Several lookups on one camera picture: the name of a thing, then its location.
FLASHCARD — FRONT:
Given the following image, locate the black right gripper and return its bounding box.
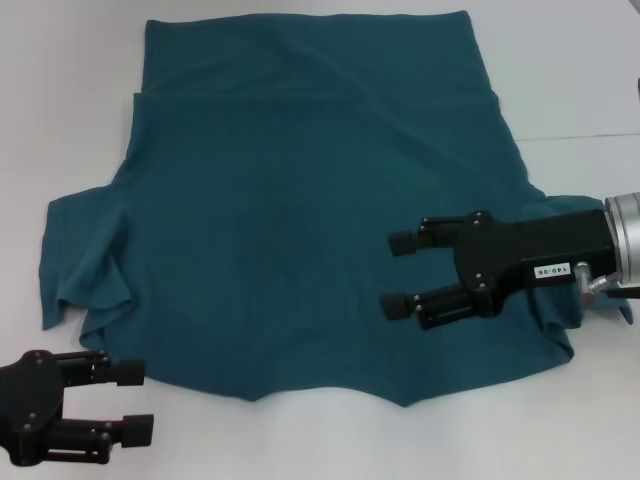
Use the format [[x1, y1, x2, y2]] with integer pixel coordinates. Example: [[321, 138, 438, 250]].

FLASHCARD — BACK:
[[380, 208, 615, 331]]

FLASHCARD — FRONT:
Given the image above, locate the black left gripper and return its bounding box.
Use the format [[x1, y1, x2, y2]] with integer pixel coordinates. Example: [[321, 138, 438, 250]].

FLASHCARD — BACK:
[[0, 351, 155, 466]]

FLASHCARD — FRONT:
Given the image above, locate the teal blue shirt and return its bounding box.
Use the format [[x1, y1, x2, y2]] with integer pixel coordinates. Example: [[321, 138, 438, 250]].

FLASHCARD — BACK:
[[38, 18, 634, 409]]

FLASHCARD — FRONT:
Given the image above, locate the right wrist connector cable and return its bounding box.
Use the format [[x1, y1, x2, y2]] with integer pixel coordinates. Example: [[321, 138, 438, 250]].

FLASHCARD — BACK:
[[573, 262, 640, 301]]

